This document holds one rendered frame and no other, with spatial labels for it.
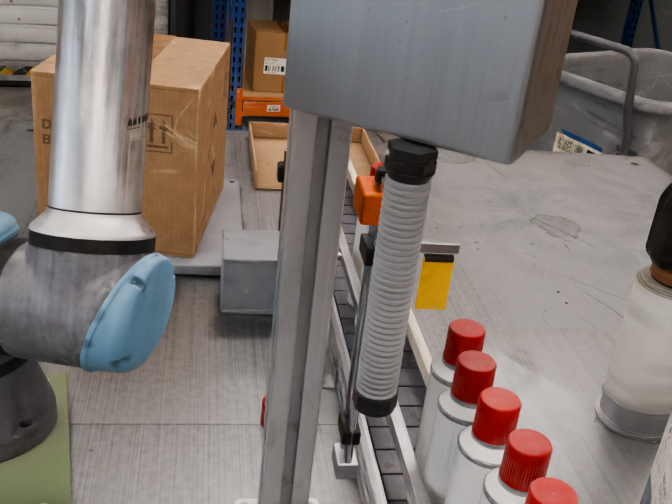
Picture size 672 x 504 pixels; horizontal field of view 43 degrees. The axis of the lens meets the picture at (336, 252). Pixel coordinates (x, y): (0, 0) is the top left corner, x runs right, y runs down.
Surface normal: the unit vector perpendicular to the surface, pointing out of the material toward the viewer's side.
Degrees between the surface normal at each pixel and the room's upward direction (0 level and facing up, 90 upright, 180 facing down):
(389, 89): 90
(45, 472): 5
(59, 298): 72
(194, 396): 0
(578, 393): 0
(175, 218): 90
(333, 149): 90
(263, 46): 90
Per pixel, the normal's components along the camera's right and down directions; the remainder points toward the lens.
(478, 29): -0.46, 0.35
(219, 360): 0.11, -0.89
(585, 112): -0.81, 0.23
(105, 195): 0.41, 0.16
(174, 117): -0.04, 0.44
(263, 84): 0.23, 0.45
